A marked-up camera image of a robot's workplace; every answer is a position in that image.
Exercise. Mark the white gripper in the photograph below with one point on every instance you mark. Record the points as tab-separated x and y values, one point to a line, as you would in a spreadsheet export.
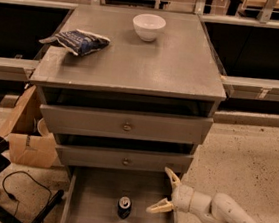
182	197

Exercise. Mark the blue pepsi can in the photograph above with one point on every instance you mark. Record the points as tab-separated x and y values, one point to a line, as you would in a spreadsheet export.
124	207

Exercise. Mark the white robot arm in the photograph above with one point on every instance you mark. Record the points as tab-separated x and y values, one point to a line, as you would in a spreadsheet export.
219	208

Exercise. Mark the grey middle drawer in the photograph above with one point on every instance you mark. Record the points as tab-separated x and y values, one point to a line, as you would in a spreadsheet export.
122	159

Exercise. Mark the grey top drawer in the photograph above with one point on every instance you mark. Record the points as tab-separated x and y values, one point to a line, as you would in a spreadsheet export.
76	120

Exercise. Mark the grey open bottom drawer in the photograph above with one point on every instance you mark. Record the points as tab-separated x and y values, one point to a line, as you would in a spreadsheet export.
94	193

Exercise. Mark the grey wooden drawer cabinet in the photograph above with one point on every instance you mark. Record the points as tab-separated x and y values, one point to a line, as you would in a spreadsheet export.
174	75

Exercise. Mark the brown cardboard box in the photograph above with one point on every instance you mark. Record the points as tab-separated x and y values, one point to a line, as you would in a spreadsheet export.
28	146

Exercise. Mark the white ceramic bowl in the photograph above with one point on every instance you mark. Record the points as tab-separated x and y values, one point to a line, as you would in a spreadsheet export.
148	26

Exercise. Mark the blue chip bag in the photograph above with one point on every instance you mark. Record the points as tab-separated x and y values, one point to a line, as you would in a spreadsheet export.
77	42

